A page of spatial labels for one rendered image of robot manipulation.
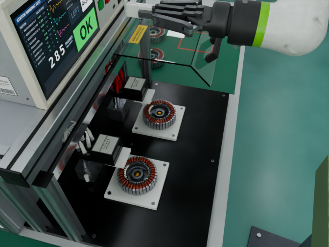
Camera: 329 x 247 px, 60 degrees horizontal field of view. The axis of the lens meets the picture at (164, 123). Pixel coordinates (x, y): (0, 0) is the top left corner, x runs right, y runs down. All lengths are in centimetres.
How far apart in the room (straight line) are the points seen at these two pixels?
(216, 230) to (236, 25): 51
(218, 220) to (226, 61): 71
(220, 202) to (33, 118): 54
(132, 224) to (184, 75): 65
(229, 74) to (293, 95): 124
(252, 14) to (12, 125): 50
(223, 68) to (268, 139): 90
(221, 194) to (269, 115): 139
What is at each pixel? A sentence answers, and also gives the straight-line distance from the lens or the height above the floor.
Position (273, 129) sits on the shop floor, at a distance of 210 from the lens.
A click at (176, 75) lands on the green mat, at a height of 75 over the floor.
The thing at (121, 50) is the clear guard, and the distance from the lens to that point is 78.
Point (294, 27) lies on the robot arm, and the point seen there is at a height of 121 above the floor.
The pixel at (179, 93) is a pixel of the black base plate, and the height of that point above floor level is 77.
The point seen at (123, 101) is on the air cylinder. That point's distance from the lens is 98.
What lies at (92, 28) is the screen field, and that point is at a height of 115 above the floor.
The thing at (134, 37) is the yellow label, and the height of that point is 107.
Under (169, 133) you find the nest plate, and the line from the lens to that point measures 93.
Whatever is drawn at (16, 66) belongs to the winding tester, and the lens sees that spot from 54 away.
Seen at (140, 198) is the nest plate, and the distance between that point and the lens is 81.
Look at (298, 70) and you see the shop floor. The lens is 268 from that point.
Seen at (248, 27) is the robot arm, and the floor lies 120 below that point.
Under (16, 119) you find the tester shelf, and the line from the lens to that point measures 59.
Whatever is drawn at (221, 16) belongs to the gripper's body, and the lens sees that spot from 64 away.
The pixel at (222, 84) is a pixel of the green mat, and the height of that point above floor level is 75.
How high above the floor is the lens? 150
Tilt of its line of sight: 49 degrees down
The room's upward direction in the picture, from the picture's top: straight up
